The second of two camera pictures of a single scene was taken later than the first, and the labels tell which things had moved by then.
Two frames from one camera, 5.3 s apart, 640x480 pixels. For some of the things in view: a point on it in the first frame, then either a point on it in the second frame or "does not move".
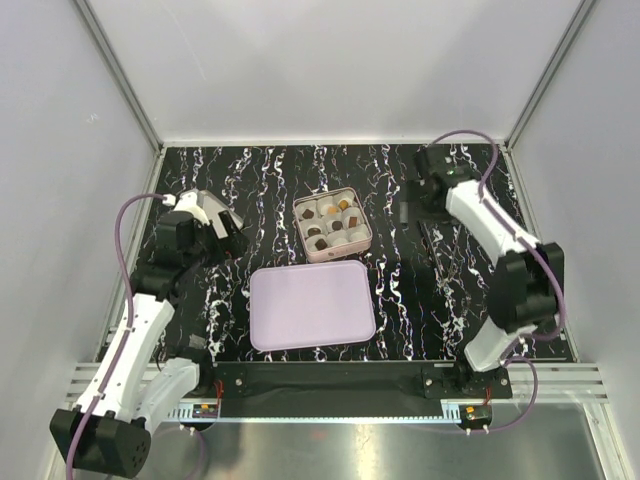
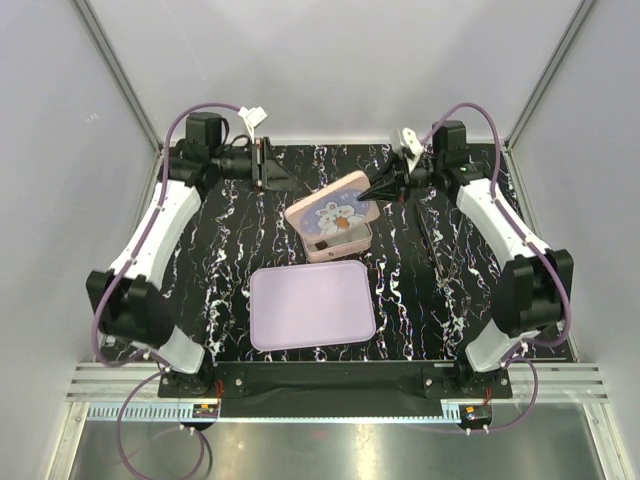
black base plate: [352, 389] does not move
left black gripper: [230, 247] -> [267, 170]
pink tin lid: [203, 203] -> [334, 208]
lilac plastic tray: [308, 305] does not move
